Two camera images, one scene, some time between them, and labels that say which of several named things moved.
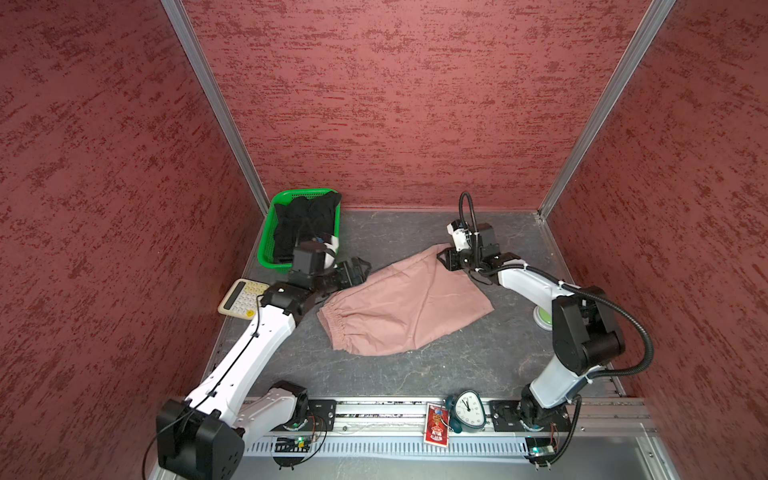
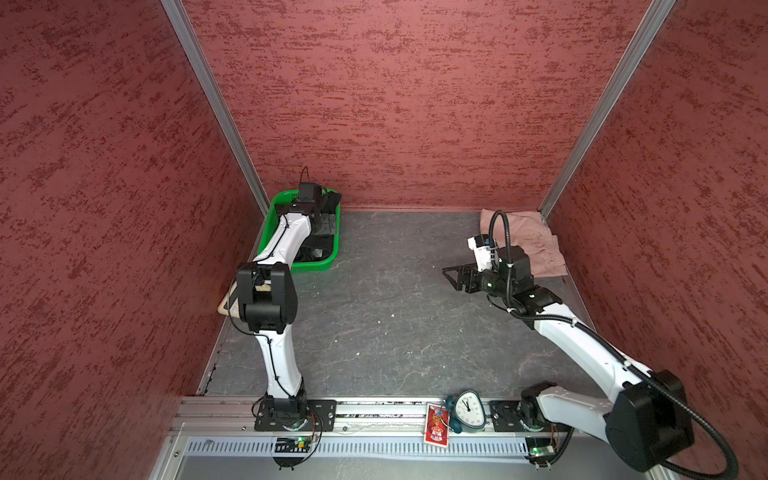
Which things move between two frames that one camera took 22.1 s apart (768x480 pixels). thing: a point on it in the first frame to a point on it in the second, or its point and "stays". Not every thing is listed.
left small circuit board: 300,444 stays
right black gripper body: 458,261 to 487,280
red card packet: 436,430 stays
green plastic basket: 266,256 stays
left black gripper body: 343,278 to 324,227
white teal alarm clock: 466,412 stays
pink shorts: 390,304 to 529,229
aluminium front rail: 398,429 stays
